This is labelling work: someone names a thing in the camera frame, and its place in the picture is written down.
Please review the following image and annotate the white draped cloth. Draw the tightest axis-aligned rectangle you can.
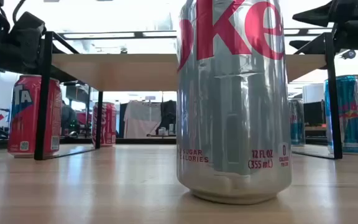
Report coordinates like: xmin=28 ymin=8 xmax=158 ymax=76
xmin=123 ymin=101 xmax=163 ymax=139

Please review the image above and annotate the wooden shelf with black frame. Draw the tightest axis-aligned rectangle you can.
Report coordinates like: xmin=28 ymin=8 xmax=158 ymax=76
xmin=34 ymin=30 xmax=344 ymax=161

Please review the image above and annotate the silver Diet Coke can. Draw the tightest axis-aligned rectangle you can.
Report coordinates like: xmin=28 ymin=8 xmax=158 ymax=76
xmin=175 ymin=0 xmax=293 ymax=205

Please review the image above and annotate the red strawberry Fanta can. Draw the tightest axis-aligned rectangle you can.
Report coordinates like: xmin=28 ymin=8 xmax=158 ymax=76
xmin=7 ymin=74 xmax=63 ymax=159

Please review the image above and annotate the black aluminium table frame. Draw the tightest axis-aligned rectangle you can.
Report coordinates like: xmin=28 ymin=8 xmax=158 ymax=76
xmin=0 ymin=136 xmax=358 ymax=152

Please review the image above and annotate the red Coca-Cola can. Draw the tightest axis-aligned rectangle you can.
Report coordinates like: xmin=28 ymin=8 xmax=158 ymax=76
xmin=91 ymin=101 xmax=117 ymax=148

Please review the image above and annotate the blue silver Red Bull can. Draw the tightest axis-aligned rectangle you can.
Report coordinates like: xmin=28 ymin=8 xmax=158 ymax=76
xmin=323 ymin=74 xmax=358 ymax=156
xmin=289 ymin=98 xmax=306 ymax=147

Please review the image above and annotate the black hanging cloth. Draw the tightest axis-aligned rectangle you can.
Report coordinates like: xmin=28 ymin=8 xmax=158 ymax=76
xmin=161 ymin=100 xmax=177 ymax=135

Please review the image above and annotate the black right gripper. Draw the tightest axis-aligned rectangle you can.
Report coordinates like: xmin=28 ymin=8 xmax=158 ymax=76
xmin=289 ymin=0 xmax=358 ymax=52

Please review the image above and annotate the black computer monitor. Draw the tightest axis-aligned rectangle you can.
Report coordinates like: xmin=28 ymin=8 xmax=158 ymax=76
xmin=303 ymin=101 xmax=326 ymax=127

